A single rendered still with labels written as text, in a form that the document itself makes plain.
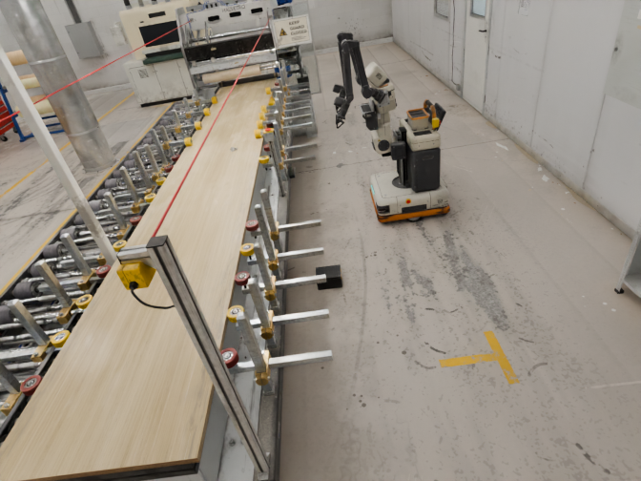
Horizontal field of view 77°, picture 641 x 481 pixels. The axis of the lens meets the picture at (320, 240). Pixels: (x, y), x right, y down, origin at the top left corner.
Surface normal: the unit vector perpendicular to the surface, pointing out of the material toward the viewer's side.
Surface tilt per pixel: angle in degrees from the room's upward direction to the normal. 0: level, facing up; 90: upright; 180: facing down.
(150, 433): 0
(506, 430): 0
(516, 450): 0
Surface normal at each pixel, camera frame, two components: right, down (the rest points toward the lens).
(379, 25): 0.04, 0.57
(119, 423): -0.15, -0.81
